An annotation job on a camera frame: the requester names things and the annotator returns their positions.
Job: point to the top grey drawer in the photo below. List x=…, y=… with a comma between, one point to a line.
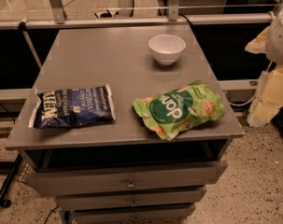
x=127, y=178

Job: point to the grey drawer cabinet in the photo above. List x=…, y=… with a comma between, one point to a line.
x=121, y=58

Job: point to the green chip bag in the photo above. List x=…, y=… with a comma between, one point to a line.
x=178, y=111

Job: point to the bottom grey drawer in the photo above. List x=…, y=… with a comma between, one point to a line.
x=133, y=214

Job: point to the metal frame rail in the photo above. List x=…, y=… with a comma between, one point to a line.
x=152, y=21

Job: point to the blue chip bag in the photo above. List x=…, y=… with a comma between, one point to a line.
x=72, y=108

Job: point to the middle grey drawer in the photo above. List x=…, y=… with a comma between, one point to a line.
x=131, y=198

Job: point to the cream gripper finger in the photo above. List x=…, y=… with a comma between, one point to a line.
x=258, y=44
x=268, y=98

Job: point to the grey drawer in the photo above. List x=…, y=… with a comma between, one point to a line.
x=133, y=214
x=131, y=198
x=127, y=178

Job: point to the black floor bar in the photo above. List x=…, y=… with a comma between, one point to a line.
x=11, y=167

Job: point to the white bowl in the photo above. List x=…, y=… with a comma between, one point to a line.
x=166, y=49

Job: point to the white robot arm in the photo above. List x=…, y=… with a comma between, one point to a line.
x=274, y=43

